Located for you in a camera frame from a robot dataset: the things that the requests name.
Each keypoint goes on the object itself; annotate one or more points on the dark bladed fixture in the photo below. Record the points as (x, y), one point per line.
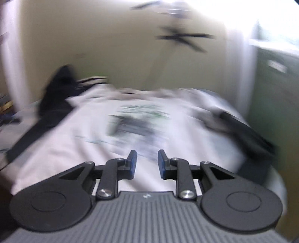
(184, 37)
(154, 4)

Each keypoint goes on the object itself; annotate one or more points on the green cabinet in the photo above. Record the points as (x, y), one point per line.
(275, 105)

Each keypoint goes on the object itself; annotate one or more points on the dark cloth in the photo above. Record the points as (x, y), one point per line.
(250, 133)

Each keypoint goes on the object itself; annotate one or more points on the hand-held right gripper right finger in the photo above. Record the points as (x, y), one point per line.
(161, 163)

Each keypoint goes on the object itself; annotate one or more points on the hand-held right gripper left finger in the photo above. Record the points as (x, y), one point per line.
(132, 163)

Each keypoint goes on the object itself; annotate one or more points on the dark garment with striped collar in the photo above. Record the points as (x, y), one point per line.
(56, 98)

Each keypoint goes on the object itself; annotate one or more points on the white printed t-shirt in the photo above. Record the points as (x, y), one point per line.
(81, 130)

